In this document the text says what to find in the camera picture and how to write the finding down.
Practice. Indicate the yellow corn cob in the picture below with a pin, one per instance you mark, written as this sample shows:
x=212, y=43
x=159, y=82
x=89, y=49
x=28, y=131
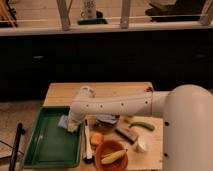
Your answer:
x=112, y=157

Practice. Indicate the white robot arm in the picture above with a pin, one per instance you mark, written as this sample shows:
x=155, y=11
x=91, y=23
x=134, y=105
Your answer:
x=186, y=111

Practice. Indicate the green plastic tray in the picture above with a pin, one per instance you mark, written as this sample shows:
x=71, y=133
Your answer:
x=49, y=145

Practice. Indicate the brown rectangular brush block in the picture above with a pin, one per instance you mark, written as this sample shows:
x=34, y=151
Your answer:
x=128, y=134

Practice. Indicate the wooden railing shelf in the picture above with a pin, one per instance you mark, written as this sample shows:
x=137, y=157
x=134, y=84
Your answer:
x=42, y=17

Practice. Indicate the brown dried bunch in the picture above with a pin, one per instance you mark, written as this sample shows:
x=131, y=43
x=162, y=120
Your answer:
x=149, y=89

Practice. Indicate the black pole stand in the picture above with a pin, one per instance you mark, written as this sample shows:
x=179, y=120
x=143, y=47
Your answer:
x=19, y=132

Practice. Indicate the white handled spatula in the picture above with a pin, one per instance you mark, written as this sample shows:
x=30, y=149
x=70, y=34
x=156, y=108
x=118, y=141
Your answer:
x=88, y=155

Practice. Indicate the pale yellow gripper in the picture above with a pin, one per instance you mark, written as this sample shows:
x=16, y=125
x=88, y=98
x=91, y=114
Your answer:
x=73, y=127

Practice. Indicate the white mug on shelf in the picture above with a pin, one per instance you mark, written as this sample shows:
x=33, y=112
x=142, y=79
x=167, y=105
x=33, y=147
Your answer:
x=89, y=9

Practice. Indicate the white plastic cup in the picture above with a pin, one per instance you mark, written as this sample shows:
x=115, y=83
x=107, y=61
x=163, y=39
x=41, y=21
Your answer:
x=143, y=143

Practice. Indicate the small orange fruit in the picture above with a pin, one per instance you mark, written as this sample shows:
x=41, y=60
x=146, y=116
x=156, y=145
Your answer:
x=97, y=139

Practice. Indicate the blue-grey sponge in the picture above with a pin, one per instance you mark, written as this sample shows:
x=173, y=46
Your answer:
x=63, y=122

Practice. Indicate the orange bowl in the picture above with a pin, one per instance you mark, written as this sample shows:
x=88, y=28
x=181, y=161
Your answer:
x=106, y=148

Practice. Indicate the green chili pepper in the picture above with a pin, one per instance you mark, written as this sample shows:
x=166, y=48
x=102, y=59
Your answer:
x=148, y=126

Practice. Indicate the dark bowl with cloth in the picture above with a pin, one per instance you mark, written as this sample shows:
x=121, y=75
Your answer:
x=106, y=121

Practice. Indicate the green flat item on shelf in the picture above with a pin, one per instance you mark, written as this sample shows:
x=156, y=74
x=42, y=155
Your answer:
x=92, y=21

